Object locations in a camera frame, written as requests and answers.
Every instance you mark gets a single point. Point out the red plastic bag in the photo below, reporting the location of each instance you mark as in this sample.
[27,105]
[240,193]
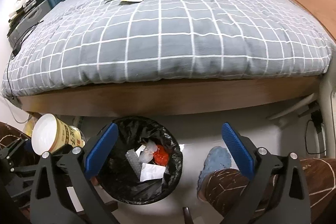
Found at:
[160,156]

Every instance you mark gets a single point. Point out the blue slipper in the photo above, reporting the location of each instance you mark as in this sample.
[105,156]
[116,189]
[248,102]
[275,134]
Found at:
[218,158]

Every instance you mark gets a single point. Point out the grey suitcase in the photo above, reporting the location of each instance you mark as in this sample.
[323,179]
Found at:
[31,18]

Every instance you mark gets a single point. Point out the yellow instant noodle cup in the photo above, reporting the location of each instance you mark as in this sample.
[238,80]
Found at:
[50,134]

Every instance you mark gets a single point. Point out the grey checked bed sheet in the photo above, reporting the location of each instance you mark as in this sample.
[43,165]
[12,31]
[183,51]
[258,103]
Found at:
[82,42]

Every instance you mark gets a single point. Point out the wooden bed frame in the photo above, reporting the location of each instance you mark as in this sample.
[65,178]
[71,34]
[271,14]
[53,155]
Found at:
[168,97]

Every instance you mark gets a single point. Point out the clear plastic bag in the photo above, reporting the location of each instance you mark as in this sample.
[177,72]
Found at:
[145,152]

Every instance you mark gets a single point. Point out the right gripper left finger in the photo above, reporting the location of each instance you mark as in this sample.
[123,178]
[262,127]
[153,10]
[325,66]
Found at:
[80,164]

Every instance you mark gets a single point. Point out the white crumpled paper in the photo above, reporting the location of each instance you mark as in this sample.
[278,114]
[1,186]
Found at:
[151,172]

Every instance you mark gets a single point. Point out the black trash bin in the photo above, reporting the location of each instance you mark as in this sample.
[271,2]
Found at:
[120,174]

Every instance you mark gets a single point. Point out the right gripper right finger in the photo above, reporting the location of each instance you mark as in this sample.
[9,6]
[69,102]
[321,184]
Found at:
[289,201]

